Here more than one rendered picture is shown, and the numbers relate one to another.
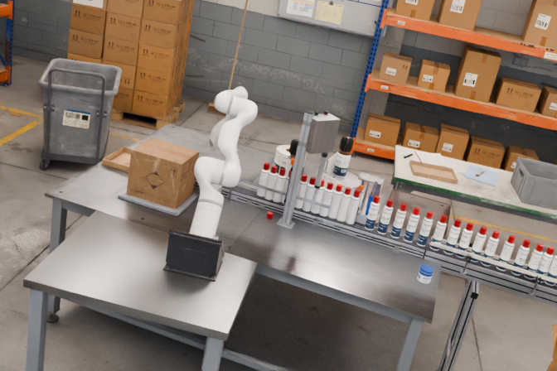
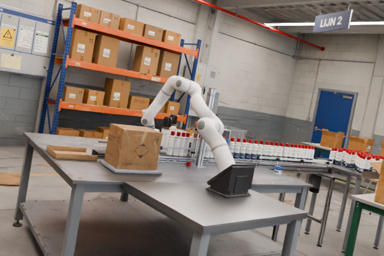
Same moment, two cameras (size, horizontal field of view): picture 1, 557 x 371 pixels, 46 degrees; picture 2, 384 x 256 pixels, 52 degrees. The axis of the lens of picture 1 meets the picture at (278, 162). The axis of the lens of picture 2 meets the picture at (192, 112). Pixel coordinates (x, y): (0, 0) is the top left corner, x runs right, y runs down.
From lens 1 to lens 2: 2.90 m
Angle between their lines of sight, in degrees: 50
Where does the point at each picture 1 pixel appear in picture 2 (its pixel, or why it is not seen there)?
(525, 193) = not seen: hidden behind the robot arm
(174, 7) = not seen: outside the picture
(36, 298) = (205, 242)
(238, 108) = (194, 86)
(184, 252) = (238, 179)
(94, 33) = not seen: outside the picture
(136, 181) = (127, 155)
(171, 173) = (155, 142)
